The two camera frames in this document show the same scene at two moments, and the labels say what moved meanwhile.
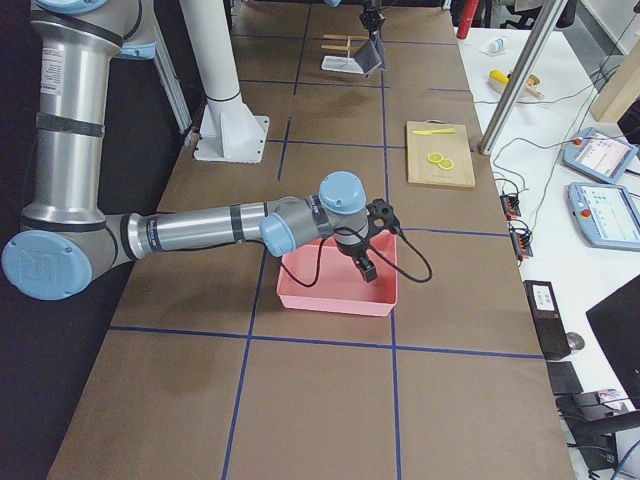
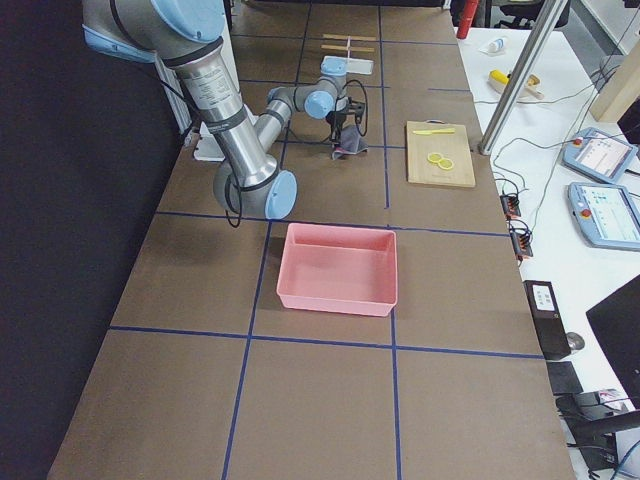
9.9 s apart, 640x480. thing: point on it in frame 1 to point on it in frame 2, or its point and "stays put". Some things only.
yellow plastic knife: x=429 y=132 stays put
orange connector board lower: x=522 y=243 stays put
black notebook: x=563 y=378 stays put
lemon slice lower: x=445 y=163 stays put
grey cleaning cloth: x=371 y=55 to x=351 y=142
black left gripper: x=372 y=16 to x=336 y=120
